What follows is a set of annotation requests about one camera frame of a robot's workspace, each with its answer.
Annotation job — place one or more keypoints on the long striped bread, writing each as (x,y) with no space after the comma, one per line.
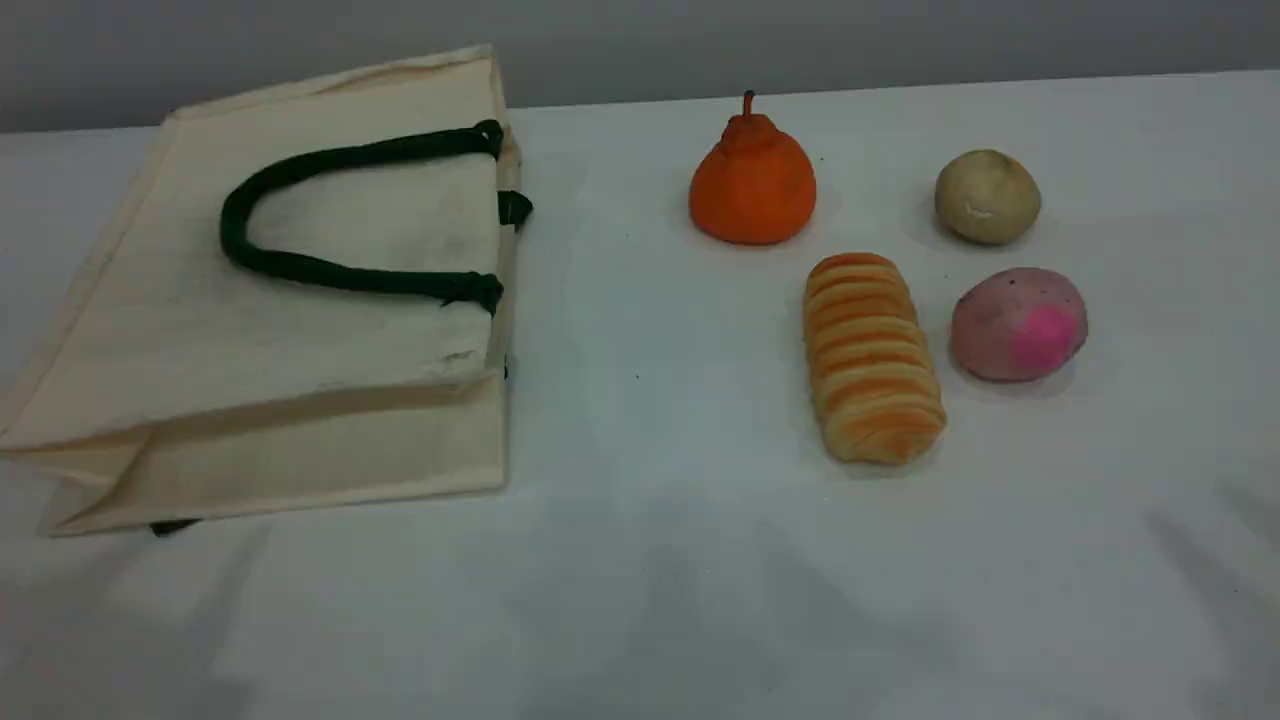
(872,360)

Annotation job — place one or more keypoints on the beige round potato toy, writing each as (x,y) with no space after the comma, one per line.
(987,198)

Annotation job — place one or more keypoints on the orange pear-shaped fruit with stem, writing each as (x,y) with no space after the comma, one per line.
(752,190)

